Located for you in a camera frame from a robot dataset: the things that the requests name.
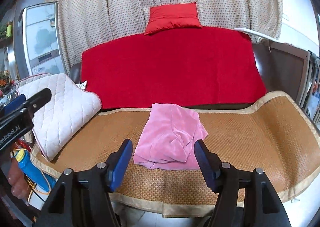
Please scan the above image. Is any white board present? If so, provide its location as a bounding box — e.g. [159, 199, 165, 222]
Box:
[234, 27, 279, 41]

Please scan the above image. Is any blue bottle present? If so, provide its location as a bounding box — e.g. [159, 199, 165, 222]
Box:
[14, 149, 57, 192]

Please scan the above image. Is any brown wooden crib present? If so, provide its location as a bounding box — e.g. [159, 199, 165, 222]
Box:
[252, 41, 320, 125]

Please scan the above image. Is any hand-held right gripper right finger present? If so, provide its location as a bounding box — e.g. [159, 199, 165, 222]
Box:
[194, 140, 292, 227]

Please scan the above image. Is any pink zip jacket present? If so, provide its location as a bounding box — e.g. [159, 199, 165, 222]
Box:
[133, 103, 209, 170]

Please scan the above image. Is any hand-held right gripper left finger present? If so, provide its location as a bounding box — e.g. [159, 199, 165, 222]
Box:
[32, 139, 133, 227]

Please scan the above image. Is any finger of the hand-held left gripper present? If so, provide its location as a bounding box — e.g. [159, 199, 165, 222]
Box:
[2, 94, 27, 116]
[24, 88, 52, 113]

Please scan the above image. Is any white quilted pad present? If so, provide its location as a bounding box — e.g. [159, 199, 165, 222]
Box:
[15, 73, 102, 162]

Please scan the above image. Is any red pillow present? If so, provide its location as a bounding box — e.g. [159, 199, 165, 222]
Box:
[144, 2, 202, 36]

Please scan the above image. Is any red blanket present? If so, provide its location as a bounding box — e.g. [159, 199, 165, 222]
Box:
[80, 26, 267, 110]

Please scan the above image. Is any woven rattan mat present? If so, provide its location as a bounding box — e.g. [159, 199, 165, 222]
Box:
[30, 90, 320, 219]

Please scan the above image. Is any person's left hand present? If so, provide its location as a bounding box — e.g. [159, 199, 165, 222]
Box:
[7, 162, 27, 199]

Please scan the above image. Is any silver refrigerator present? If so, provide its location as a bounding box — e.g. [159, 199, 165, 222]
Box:
[12, 2, 67, 80]

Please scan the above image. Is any dark brown sofa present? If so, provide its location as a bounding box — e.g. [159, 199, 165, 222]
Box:
[69, 63, 83, 85]

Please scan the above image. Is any beige dotted curtain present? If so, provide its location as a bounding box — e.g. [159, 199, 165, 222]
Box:
[45, 0, 283, 74]

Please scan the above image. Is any orange cable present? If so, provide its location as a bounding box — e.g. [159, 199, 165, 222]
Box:
[26, 172, 52, 196]

